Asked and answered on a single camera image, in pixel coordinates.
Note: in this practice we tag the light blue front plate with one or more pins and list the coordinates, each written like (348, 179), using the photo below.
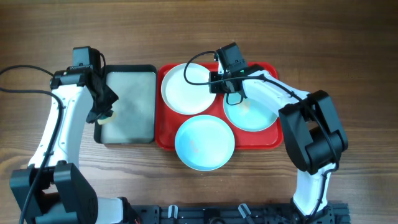
(204, 143)

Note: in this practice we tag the green yellow sponge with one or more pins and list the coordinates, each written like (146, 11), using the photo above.
(107, 119)

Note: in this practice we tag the red plastic tray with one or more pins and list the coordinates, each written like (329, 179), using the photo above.
(167, 123)

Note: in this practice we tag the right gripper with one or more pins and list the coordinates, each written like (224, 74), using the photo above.
(218, 83)

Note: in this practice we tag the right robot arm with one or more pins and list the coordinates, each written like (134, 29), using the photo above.
(313, 134)

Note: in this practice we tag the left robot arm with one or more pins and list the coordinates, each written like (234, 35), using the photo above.
(52, 189)

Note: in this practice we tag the black water basin tray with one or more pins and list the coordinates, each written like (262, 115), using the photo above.
(134, 111)

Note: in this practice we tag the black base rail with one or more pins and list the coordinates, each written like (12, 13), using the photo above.
(279, 213)

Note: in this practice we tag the white round plate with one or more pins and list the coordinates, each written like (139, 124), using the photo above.
(182, 97)

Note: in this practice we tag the teal plate on right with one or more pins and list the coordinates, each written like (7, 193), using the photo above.
(247, 114)

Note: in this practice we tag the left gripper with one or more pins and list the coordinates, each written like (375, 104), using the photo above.
(101, 101)

